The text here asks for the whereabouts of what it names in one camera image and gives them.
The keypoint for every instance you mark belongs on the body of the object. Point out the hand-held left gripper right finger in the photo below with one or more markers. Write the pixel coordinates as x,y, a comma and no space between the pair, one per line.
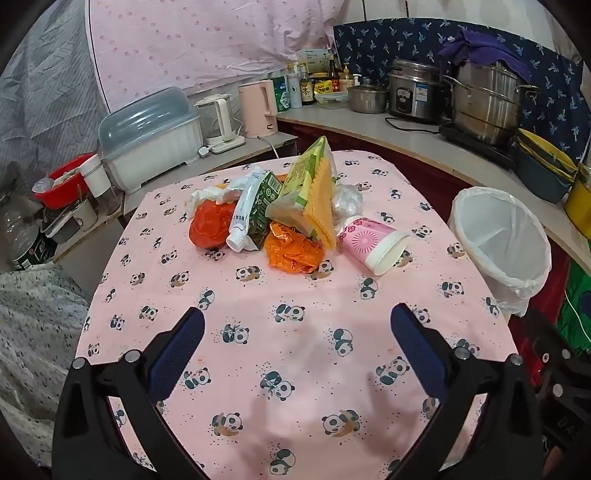
415,350

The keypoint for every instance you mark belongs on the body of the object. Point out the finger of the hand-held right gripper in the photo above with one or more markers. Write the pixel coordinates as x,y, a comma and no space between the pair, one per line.
538,330

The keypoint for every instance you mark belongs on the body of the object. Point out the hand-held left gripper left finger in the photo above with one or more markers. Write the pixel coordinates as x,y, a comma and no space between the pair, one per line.
180,350

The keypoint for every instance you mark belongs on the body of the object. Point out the white trash bin with liner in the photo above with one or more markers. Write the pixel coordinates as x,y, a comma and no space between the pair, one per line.
503,240

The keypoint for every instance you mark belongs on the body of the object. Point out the pink flower paper cup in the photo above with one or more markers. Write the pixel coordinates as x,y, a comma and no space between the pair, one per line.
364,237

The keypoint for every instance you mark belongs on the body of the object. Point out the red orange plastic bag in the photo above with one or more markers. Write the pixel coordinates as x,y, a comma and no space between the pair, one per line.
207,226

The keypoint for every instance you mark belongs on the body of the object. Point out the orange snack wrapper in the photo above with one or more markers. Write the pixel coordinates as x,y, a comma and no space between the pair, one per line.
291,251

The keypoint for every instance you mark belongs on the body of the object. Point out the white embossed paper tissue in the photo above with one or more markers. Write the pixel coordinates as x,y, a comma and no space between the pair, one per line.
203,196

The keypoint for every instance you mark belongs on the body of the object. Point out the white and green drink carton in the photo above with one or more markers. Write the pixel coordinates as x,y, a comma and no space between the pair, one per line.
244,207

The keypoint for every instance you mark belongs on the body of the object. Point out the clear plastic bag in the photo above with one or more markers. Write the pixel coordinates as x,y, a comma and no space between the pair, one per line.
347,201

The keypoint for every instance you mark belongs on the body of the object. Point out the yellow wavy dish cloth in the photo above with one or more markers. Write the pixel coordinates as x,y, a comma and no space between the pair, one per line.
321,207

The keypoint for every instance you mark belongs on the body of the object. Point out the green yellow snack package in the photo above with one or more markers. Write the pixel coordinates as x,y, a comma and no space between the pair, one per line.
298,180

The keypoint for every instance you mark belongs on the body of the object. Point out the green plastic bag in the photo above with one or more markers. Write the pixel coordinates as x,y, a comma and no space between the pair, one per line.
579,295

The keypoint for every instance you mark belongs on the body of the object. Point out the pink panda print tablecloth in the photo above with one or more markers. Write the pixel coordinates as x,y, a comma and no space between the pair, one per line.
277,286

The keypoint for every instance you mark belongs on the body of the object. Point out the yellow electric pot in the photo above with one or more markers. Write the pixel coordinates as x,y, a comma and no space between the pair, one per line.
579,203

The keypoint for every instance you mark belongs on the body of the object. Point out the grey floral bedding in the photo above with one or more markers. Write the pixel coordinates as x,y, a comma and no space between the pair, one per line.
37,332

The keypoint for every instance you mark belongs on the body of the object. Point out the blue yellow plastic basin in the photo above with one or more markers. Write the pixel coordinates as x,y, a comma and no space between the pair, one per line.
538,182
538,138
556,167

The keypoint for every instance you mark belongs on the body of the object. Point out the white plastic cup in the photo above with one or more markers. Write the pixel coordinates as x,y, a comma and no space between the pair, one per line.
94,177

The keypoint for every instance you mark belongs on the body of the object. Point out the black induction cooker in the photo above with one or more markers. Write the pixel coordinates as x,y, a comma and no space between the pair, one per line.
475,145

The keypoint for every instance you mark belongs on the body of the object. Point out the red plastic bowl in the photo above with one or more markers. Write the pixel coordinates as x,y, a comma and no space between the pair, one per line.
60,187

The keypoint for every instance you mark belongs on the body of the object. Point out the white power strip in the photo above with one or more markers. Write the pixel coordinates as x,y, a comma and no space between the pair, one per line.
226,145

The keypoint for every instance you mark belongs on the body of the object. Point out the pale wooden counter board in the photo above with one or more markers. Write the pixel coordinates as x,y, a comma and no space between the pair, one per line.
415,138

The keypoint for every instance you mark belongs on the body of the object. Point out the low pale side shelf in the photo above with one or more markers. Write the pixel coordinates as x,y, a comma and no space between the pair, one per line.
258,150

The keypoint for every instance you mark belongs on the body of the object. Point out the large steel steamer pot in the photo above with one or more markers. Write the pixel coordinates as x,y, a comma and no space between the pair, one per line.
485,106

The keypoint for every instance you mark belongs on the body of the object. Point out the white electric kettle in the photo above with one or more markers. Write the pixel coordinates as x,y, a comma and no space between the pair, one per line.
221,115

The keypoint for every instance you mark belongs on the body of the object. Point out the steel rice cooker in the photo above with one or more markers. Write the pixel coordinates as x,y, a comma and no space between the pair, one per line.
411,99

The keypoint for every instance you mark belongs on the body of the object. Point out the pink electric kettle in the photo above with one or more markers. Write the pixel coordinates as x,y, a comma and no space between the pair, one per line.
256,108

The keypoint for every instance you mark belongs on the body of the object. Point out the small steel pot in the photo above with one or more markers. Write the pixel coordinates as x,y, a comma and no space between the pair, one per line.
367,99

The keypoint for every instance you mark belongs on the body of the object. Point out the clear food container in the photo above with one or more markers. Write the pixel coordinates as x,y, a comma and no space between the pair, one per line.
332,98

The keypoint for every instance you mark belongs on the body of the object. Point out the green carton box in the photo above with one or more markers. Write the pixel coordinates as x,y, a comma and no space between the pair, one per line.
279,92

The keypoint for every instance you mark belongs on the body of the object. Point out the yellow seasoning packet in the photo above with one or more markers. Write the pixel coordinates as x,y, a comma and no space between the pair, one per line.
323,86

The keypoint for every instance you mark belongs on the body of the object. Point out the sauce bottle tan label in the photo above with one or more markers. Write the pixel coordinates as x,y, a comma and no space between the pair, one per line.
307,90

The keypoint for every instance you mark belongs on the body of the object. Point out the white green canister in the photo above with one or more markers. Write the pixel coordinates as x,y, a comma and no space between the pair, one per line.
294,90

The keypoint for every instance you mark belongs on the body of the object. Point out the dark sauce bottle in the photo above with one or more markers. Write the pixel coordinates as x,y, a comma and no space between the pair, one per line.
333,76

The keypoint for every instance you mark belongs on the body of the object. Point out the purple cloth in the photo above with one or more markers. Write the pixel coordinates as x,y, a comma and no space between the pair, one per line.
480,48

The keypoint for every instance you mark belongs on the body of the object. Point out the grey leaf print cloth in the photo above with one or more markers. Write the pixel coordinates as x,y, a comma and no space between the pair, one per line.
41,92

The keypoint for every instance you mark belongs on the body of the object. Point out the pale green box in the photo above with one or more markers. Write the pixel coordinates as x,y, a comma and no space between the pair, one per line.
314,60

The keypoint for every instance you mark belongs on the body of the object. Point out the pink dotted cloth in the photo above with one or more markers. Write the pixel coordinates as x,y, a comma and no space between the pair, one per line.
184,41

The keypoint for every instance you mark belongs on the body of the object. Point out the navy palm print cloth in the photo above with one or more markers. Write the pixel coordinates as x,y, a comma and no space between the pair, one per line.
392,41

